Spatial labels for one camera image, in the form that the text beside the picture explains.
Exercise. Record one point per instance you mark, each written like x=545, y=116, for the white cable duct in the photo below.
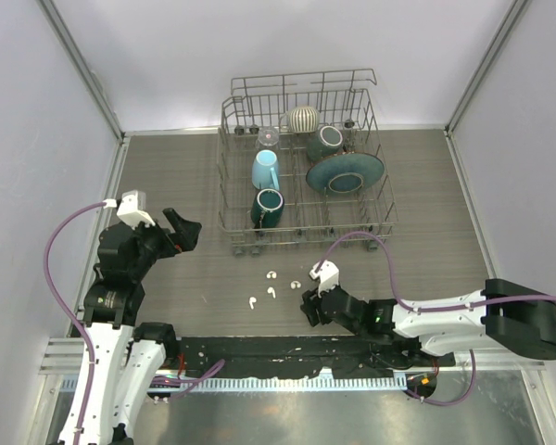
x=323, y=382

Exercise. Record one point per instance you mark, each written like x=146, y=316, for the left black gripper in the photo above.
x=183, y=239

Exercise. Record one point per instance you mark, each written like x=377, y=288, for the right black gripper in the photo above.
x=311, y=302

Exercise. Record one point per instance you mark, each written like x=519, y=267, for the dark green mug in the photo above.
x=267, y=209

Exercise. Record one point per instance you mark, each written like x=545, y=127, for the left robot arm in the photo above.
x=121, y=357

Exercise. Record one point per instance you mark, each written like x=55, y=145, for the teal ceramic plate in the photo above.
x=345, y=173

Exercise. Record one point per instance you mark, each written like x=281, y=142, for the light blue mug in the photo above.
x=265, y=170

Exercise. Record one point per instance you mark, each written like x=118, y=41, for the grey wire dish rack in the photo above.
x=343, y=100

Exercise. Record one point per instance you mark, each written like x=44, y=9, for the striped ceramic cup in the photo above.
x=301, y=120

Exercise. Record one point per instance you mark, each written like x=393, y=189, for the clear glass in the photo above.
x=268, y=138

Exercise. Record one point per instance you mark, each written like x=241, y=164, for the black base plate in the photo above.
x=299, y=357

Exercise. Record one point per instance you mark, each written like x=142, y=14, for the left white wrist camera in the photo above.
x=130, y=209

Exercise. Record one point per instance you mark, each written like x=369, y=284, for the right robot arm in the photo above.
x=501, y=315

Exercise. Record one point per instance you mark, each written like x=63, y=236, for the dark teal bowl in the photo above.
x=326, y=142

